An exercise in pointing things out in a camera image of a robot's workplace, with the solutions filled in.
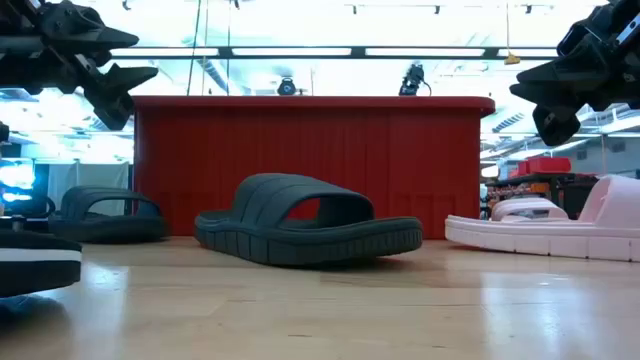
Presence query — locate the dark green rubber slide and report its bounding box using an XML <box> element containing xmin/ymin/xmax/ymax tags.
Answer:
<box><xmin>193</xmin><ymin>172</ymin><xmax>424</xmax><ymax>267</ymax></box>
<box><xmin>47</xmin><ymin>185</ymin><xmax>169</xmax><ymax>245</ymax></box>

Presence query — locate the black cable loop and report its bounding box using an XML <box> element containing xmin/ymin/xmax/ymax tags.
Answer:
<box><xmin>28</xmin><ymin>193</ymin><xmax>57</xmax><ymax>219</ymax></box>

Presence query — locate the ceiling track light rail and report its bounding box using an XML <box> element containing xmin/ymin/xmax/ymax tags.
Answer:
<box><xmin>344</xmin><ymin>3</ymin><xmax>557</xmax><ymax>15</ymax></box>

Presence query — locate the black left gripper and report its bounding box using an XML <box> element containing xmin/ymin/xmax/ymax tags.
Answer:
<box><xmin>0</xmin><ymin>0</ymin><xmax>160</xmax><ymax>132</ymax></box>

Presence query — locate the thin hanging cable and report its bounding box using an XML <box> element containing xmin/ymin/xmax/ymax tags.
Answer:
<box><xmin>186</xmin><ymin>0</ymin><xmax>203</xmax><ymax>97</ymax></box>

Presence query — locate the black overhead frame bar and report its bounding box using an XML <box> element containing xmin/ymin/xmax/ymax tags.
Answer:
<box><xmin>109</xmin><ymin>45</ymin><xmax>559</xmax><ymax>62</ymax></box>

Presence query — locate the large red plastic bin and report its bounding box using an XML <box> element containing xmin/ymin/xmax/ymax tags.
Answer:
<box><xmin>131</xmin><ymin>95</ymin><xmax>497</xmax><ymax>241</ymax></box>

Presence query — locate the red storage bin on shelf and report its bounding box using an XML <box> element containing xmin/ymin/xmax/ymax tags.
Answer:
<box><xmin>526</xmin><ymin>156</ymin><xmax>573</xmax><ymax>175</ymax></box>

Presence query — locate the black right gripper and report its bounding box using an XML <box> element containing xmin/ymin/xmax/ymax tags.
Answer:
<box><xmin>509</xmin><ymin>0</ymin><xmax>640</xmax><ymax>147</ymax></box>

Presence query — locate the bright computer monitor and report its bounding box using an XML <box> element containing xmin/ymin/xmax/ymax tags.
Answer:
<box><xmin>0</xmin><ymin>158</ymin><xmax>37</xmax><ymax>205</ymax></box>

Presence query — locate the black flip-flop white stripe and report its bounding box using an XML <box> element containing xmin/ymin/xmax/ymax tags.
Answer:
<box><xmin>0</xmin><ymin>228</ymin><xmax>83</xmax><ymax>299</ymax></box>

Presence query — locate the pink rubber slide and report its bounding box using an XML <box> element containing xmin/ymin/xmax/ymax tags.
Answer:
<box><xmin>444</xmin><ymin>174</ymin><xmax>640</xmax><ymax>263</ymax></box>

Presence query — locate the grey curtain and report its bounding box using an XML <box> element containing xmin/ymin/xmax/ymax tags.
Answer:
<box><xmin>46</xmin><ymin>161</ymin><xmax>131</xmax><ymax>219</ymax></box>

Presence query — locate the black camera with cable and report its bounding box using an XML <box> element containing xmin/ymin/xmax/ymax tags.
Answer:
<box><xmin>398</xmin><ymin>63</ymin><xmax>433</xmax><ymax>97</ymax></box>

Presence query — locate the black shelf unit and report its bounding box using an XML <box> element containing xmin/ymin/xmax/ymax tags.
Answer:
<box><xmin>486</xmin><ymin>172</ymin><xmax>600</xmax><ymax>222</ymax></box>

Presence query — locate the round black spotlight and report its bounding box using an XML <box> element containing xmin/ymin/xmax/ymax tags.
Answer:
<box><xmin>276</xmin><ymin>76</ymin><xmax>298</xmax><ymax>97</ymax></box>

